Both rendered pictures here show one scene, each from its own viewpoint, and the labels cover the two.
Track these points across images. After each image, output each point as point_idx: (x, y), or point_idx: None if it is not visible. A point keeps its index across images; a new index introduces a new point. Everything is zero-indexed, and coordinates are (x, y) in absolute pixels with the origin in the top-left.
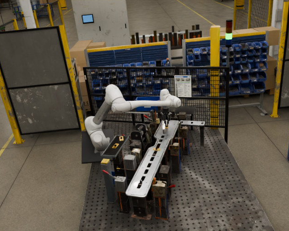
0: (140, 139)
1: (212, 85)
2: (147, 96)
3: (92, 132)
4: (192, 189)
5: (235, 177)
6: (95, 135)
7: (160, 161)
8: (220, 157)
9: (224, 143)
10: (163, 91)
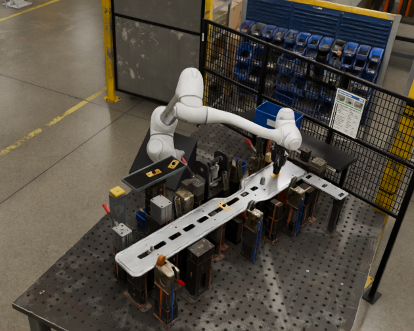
0: (205, 178)
1: (399, 132)
2: (283, 108)
3: (154, 134)
4: (246, 299)
5: (334, 317)
6: (153, 141)
7: (211, 230)
8: (341, 269)
9: (372, 246)
10: (283, 112)
